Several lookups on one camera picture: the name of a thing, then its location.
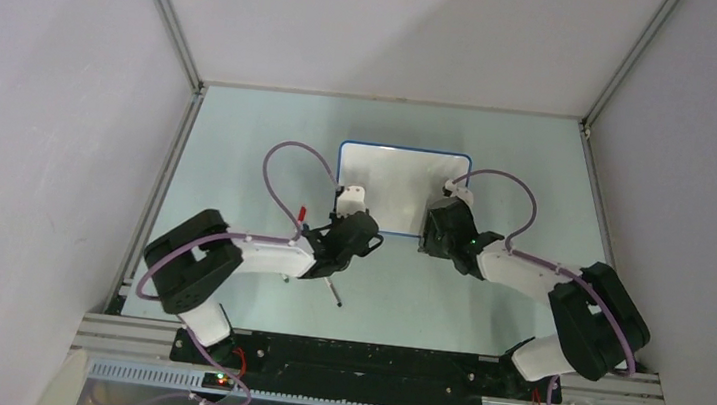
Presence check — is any black whiteboard marker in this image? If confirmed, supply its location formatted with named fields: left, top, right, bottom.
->
left=324, top=278, right=344, bottom=307

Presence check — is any blue-framed whiteboard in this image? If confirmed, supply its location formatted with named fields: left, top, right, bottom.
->
left=337, top=140, right=472, bottom=238

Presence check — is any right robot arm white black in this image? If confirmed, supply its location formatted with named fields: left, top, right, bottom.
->
left=419, top=197, right=651, bottom=398

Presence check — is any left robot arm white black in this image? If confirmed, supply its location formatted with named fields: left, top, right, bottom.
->
left=135, top=209, right=384, bottom=365

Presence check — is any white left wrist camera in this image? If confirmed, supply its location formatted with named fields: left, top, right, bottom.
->
left=334, top=185, right=367, bottom=218

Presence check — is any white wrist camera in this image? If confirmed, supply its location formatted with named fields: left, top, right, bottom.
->
left=442, top=180, right=474, bottom=208
left=334, top=185, right=367, bottom=218

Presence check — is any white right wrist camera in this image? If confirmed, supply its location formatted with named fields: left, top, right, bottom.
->
left=442, top=180, right=474, bottom=208

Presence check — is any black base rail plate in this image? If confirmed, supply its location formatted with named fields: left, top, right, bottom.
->
left=168, top=321, right=566, bottom=405

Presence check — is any grey slotted cable duct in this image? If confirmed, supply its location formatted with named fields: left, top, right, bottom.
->
left=86, top=358, right=505, bottom=405

